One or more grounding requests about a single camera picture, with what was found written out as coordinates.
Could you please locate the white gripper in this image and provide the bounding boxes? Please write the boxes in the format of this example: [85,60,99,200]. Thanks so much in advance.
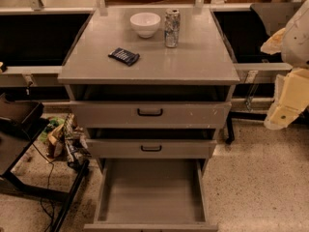
[261,28,309,131]

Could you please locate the dark blue rxbar wrapper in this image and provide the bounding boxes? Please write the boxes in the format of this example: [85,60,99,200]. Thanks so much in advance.
[108,47,140,67]

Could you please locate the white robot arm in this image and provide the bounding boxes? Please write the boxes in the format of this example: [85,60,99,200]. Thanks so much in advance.
[261,1,309,131]

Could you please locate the grey drawer cabinet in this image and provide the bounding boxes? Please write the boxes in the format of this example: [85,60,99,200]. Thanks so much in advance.
[57,5,241,179]

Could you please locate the grey top drawer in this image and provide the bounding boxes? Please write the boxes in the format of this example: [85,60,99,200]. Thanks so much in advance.
[71,85,231,129]

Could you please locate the grey drawer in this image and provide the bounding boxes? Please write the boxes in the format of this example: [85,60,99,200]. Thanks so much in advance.
[71,85,231,129]
[87,129,216,159]
[84,159,218,232]

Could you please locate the grey bottom drawer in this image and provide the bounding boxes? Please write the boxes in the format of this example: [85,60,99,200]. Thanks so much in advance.
[84,159,218,232]

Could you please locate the grey middle drawer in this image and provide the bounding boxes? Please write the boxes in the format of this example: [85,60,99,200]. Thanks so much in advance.
[87,129,216,159]

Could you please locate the white ceramic bowl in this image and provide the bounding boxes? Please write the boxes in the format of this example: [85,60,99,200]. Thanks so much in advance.
[130,13,161,39]

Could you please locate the pile of snack bags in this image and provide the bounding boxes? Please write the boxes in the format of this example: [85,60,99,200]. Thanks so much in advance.
[40,113,91,171]

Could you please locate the black tray table left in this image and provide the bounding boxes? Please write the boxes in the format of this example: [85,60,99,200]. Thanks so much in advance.
[0,93,89,232]

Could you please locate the black cable on floor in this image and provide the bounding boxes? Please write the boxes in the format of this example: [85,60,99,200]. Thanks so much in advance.
[30,142,56,232]

